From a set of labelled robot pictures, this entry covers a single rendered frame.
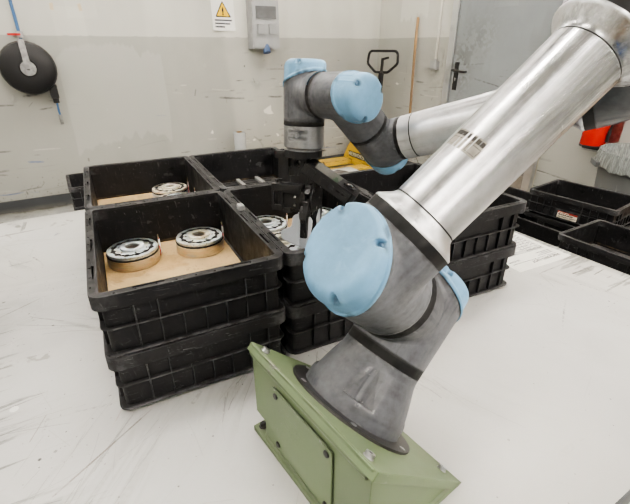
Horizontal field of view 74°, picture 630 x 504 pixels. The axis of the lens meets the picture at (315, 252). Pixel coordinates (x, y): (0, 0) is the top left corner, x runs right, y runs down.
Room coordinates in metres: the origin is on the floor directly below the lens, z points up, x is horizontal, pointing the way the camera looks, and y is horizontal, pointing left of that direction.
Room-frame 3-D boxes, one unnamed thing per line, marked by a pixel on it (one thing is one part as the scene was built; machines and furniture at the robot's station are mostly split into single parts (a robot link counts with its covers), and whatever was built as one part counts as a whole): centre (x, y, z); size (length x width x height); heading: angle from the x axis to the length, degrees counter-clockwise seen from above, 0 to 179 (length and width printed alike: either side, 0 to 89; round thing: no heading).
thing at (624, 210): (1.93, -1.31, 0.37); 0.42 x 0.34 x 0.46; 31
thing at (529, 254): (1.16, -0.57, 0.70); 0.33 x 0.23 x 0.01; 31
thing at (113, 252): (0.79, 0.39, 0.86); 0.10 x 0.10 x 0.01
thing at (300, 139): (0.78, 0.02, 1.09); 0.08 x 0.08 x 0.05
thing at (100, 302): (0.73, 0.27, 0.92); 0.40 x 0.30 x 0.02; 27
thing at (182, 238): (0.85, 0.26, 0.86); 0.10 x 0.10 x 0.01
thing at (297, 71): (0.79, 0.02, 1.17); 0.09 x 0.08 x 0.11; 41
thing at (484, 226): (1.00, -0.26, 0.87); 0.40 x 0.30 x 0.11; 27
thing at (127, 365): (0.73, 0.27, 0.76); 0.40 x 0.30 x 0.12; 27
